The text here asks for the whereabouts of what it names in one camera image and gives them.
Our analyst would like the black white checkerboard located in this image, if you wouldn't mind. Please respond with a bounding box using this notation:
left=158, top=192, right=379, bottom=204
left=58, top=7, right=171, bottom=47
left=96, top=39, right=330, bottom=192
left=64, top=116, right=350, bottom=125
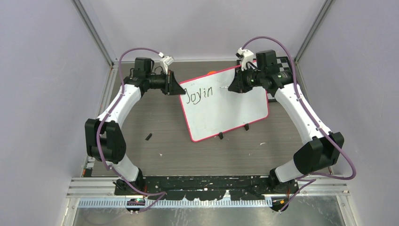
left=267, top=56, right=292, bottom=102

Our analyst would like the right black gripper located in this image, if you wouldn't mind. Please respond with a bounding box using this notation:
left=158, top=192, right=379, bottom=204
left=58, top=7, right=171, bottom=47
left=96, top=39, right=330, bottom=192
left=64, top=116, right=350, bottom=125
left=229, top=65, right=264, bottom=94

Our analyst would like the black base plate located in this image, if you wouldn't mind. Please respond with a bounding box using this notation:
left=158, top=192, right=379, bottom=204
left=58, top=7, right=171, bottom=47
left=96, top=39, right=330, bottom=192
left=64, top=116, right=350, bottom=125
left=114, top=176, right=298, bottom=201

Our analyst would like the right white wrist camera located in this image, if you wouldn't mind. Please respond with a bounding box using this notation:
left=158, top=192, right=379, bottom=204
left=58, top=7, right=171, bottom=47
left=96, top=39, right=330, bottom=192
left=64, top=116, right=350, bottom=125
left=236, top=48, right=257, bottom=71

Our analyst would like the slotted cable duct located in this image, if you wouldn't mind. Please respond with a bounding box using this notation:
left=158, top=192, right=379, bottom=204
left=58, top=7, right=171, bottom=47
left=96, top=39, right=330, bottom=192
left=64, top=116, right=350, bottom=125
left=78, top=197, right=272, bottom=209

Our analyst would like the pink framed whiteboard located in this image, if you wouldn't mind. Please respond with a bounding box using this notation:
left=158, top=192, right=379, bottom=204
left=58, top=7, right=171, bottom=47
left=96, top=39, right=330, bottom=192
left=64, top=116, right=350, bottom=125
left=179, top=66, right=269, bottom=142

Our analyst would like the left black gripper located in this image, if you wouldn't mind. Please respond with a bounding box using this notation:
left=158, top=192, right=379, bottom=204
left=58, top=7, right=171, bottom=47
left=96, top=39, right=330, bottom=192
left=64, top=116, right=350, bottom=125
left=147, top=70, right=186, bottom=96

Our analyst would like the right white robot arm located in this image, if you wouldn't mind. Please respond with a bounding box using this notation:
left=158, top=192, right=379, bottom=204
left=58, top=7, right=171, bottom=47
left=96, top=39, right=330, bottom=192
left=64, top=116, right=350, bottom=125
left=228, top=48, right=344, bottom=193

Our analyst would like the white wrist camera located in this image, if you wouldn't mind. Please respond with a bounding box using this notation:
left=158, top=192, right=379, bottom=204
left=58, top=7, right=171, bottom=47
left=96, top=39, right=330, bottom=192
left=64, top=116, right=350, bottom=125
left=160, top=56, right=174, bottom=73
left=236, top=48, right=257, bottom=71

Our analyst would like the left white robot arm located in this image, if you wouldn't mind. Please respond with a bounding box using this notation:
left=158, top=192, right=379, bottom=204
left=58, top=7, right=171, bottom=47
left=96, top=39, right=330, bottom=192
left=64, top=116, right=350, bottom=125
left=85, top=56, right=186, bottom=195

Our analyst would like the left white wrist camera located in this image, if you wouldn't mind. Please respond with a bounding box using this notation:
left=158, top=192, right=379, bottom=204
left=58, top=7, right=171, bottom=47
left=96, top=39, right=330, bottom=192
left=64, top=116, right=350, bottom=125
left=160, top=56, right=174, bottom=73

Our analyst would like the black marker cap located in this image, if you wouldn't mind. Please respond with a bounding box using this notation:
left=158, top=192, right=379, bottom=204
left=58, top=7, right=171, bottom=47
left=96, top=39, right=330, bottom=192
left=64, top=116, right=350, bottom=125
left=145, top=133, right=152, bottom=141

